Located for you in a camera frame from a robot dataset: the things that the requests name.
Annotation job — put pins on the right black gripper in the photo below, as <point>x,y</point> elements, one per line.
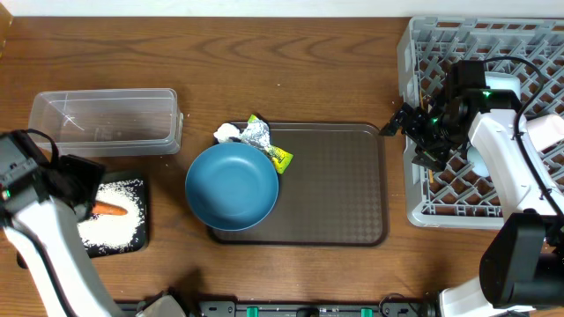
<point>433,157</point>

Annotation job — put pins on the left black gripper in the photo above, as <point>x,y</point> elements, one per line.
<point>92,171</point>

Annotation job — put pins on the orange carrot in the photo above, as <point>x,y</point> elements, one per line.
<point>101,208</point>

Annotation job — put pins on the wooden chopstick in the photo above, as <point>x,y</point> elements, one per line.
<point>424,106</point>

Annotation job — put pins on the light blue cup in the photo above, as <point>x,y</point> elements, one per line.
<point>478,165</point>

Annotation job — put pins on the pile of white rice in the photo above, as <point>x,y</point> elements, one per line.
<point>114,229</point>

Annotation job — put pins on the pink cup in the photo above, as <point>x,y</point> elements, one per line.
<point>545,131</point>

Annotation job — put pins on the yellow green snack wrapper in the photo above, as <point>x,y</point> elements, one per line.
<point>281,159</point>

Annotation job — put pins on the dark blue bowl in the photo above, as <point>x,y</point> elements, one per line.
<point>231,187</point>

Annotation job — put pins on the white tissue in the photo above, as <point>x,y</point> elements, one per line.
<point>227,133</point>

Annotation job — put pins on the light blue bowl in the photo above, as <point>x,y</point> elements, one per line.
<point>502,81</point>

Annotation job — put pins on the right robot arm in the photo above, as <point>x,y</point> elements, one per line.
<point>522,269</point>

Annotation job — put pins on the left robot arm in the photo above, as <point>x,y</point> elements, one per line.
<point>39,201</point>

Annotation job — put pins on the grey dishwasher rack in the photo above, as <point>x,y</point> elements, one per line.
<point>530,49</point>

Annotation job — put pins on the clear plastic bin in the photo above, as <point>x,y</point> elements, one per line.
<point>111,122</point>

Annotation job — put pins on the black tray bin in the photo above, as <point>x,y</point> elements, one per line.
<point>138,211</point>

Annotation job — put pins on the brown serving tray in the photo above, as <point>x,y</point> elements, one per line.
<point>334,192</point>

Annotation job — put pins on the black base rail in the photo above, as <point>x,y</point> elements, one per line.
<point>392,305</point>

